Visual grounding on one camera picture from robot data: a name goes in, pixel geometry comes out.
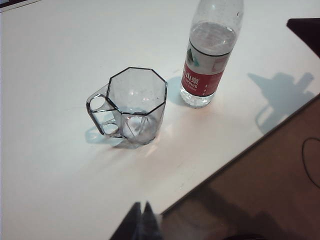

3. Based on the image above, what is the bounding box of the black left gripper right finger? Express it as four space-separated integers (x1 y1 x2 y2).
141 201 164 240

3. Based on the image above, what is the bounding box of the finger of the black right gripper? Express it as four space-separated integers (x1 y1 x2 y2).
286 17 320 60

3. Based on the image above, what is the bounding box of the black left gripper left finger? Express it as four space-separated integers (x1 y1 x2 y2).
108 201 144 240

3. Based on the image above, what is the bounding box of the clear plastic water bottle red label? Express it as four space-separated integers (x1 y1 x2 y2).
179 0 245 109

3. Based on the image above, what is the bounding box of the clear grey faceted mug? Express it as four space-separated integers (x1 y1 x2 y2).
86 66 169 147

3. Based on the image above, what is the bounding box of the thin black floor cable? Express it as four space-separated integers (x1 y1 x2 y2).
301 137 320 189

